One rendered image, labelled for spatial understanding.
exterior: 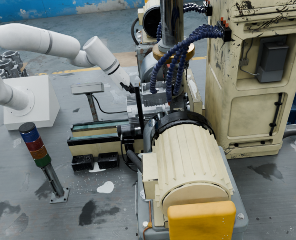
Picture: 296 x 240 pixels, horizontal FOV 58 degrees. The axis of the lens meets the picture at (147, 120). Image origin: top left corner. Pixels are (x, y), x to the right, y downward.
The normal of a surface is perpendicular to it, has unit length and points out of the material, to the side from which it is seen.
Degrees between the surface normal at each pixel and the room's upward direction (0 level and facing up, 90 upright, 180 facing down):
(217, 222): 90
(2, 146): 0
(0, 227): 0
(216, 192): 90
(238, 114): 90
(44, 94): 44
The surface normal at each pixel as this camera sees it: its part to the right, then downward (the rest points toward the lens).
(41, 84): -0.06, -0.14
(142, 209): -0.10, -0.78
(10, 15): 0.03, 0.62
